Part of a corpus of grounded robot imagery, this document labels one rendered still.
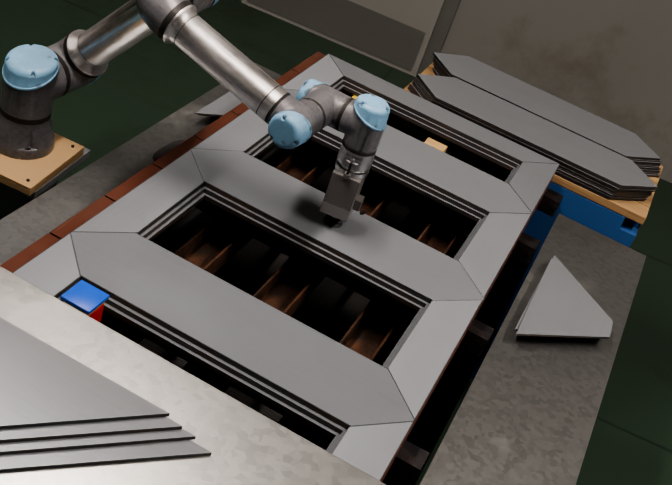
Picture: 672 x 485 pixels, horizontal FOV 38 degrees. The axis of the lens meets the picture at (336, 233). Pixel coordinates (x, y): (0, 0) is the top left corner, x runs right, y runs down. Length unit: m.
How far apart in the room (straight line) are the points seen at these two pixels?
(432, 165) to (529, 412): 0.76
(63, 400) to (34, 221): 0.97
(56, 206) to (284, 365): 0.76
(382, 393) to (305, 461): 0.47
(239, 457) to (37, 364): 0.29
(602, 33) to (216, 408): 3.79
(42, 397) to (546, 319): 1.29
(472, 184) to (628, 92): 2.56
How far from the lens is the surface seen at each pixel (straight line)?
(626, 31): 4.89
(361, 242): 2.13
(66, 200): 2.30
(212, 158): 2.25
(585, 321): 2.32
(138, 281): 1.85
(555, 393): 2.14
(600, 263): 2.64
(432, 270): 2.13
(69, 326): 1.44
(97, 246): 1.91
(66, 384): 1.32
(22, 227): 2.21
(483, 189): 2.51
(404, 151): 2.53
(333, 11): 5.10
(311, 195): 2.22
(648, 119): 5.03
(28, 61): 2.30
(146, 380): 1.38
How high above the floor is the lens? 2.02
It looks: 34 degrees down
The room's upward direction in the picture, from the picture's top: 20 degrees clockwise
